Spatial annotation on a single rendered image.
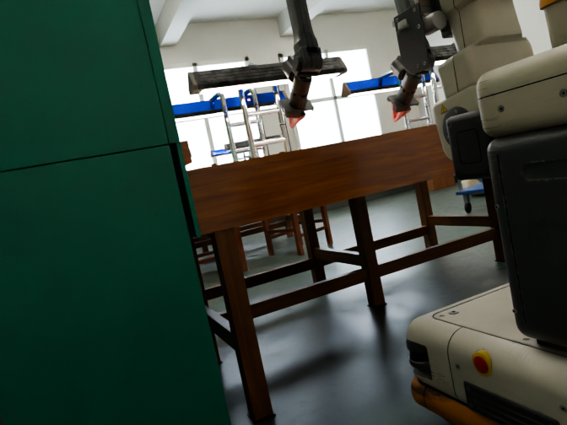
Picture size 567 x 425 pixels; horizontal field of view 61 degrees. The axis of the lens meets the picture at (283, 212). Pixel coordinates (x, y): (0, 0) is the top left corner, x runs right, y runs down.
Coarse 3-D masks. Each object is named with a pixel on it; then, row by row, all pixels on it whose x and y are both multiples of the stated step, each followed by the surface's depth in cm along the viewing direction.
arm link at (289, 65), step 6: (288, 60) 154; (294, 60) 145; (300, 60) 143; (282, 66) 156; (288, 66) 154; (294, 66) 145; (300, 66) 144; (288, 72) 153; (294, 72) 147; (300, 72) 148; (306, 72) 149; (318, 72) 149
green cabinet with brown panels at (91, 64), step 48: (0, 0) 113; (48, 0) 117; (96, 0) 121; (144, 0) 126; (0, 48) 113; (48, 48) 117; (96, 48) 121; (144, 48) 126; (0, 96) 113; (48, 96) 117; (96, 96) 121; (144, 96) 126; (0, 144) 113; (48, 144) 117; (96, 144) 121; (144, 144) 126
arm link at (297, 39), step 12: (288, 0) 149; (300, 0) 146; (300, 12) 146; (300, 24) 145; (300, 36) 144; (312, 36) 146; (300, 48) 144; (312, 48) 146; (312, 60) 144; (312, 72) 148
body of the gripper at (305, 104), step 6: (294, 96) 153; (300, 96) 152; (306, 96) 154; (282, 102) 157; (288, 102) 158; (294, 102) 154; (300, 102) 154; (306, 102) 159; (288, 108) 155; (294, 108) 156; (300, 108) 156; (306, 108) 157; (312, 108) 158
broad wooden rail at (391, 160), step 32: (416, 128) 165; (256, 160) 142; (288, 160) 146; (320, 160) 150; (352, 160) 155; (384, 160) 160; (416, 160) 165; (448, 160) 170; (192, 192) 134; (224, 192) 138; (256, 192) 142; (288, 192) 146; (320, 192) 150; (352, 192) 155; (224, 224) 138
